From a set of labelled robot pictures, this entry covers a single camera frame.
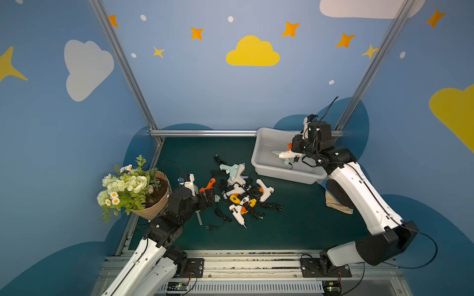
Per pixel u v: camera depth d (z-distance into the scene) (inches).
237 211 33.8
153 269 22.9
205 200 26.0
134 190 25.1
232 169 39.8
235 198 35.9
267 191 37.7
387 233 15.7
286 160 42.1
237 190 37.9
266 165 37.3
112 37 29.8
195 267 29.5
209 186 38.7
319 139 21.2
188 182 26.0
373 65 33.8
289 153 30.1
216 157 43.7
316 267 29.2
